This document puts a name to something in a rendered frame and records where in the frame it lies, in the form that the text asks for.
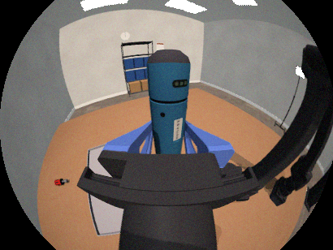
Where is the dark blue electric nut driver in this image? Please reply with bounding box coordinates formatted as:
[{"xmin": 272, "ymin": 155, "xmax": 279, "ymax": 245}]
[{"xmin": 146, "ymin": 50, "xmax": 191, "ymax": 154}]

